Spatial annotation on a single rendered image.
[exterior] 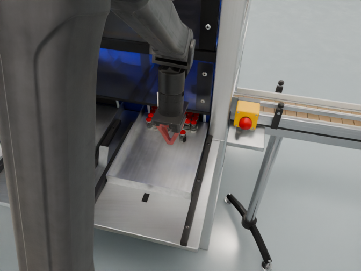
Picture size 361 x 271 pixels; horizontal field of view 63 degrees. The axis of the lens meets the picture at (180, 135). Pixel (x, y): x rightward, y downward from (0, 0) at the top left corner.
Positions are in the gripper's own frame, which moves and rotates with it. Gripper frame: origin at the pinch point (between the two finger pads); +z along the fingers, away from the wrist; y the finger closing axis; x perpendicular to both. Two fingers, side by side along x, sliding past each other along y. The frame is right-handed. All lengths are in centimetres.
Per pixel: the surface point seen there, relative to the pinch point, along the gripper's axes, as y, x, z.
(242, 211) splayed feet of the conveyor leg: 58, -29, 88
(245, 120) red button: 21.4, -18.3, 4.0
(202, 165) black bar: 12.0, -7.8, 17.0
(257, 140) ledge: 29.4, -24.3, 16.5
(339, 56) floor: 276, -117, 69
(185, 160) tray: 14.5, -1.8, 18.5
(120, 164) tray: 8.2, 18.3, 19.6
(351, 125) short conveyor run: 38, -55, 10
